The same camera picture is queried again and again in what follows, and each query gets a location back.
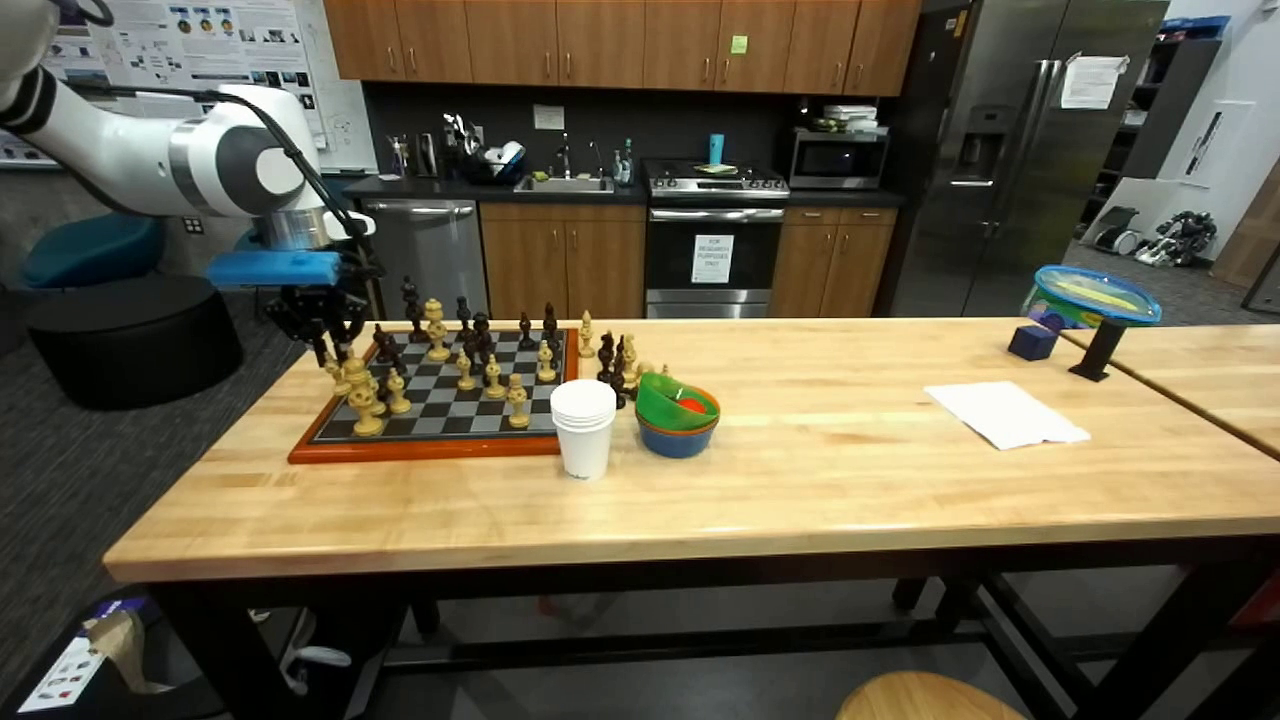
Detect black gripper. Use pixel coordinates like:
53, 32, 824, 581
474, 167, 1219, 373
267, 279, 379, 373

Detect wooden framed chess board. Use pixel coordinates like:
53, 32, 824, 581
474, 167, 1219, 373
286, 329, 583, 469

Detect box with white card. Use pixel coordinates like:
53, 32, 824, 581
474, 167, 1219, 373
8, 592, 185, 720

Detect stainless steel dishwasher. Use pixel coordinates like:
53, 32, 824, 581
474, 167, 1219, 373
357, 196, 492, 324

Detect black round ottoman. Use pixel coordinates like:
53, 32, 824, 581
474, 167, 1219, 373
26, 276, 254, 413

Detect black dish rack with utensils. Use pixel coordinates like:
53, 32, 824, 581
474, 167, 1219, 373
437, 113, 535, 192

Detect wooden lower cabinet wide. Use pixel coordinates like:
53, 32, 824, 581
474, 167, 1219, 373
475, 199, 651, 324

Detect white paper cup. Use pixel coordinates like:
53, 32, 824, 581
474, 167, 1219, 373
547, 375, 622, 486

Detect kitchen sink faucet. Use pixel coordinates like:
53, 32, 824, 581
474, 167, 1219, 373
514, 129, 622, 199

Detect green plastic bowl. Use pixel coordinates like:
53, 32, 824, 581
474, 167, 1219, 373
634, 367, 726, 435

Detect blue plastic bowl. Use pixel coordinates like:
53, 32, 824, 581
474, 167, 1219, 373
635, 421, 720, 463

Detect white notice on oven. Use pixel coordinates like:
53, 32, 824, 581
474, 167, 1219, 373
688, 233, 742, 290

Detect stainless steel oven range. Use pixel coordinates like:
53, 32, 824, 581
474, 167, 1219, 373
639, 162, 795, 324

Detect wooden upper cabinets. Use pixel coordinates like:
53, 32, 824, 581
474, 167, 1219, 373
319, 0, 929, 99

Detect wooden lower cabinet narrow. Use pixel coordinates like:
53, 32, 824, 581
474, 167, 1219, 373
770, 204, 901, 320

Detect silver microwave oven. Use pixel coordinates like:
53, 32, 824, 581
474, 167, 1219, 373
784, 124, 897, 196

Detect items atop microwave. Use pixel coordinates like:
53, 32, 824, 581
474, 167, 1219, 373
817, 99, 888, 135

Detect white paper sheet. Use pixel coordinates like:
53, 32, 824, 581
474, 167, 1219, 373
923, 380, 1095, 455

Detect round wooden stool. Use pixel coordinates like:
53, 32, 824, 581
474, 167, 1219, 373
834, 669, 1023, 720

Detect small dark blue cube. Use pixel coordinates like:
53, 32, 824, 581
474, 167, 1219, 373
1005, 313, 1066, 365

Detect stainless steel refrigerator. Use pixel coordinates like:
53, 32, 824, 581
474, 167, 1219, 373
888, 0, 1182, 320

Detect black plate stand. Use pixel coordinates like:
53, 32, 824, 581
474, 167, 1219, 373
1067, 317, 1134, 389

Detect white notice on refrigerator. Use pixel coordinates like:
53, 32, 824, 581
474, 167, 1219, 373
1056, 51, 1134, 117

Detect clutter pile on floor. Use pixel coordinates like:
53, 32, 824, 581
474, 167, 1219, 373
1081, 204, 1219, 271

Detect black storage shelf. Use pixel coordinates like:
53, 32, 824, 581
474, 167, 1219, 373
1121, 15, 1228, 179

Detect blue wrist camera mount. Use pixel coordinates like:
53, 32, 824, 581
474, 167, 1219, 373
199, 244, 347, 297

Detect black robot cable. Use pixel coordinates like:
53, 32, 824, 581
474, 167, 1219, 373
47, 0, 379, 271

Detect white wall poster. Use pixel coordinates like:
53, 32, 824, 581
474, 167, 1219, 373
53, 0, 334, 113

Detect black metal table frame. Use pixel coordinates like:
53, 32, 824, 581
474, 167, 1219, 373
141, 531, 1280, 720

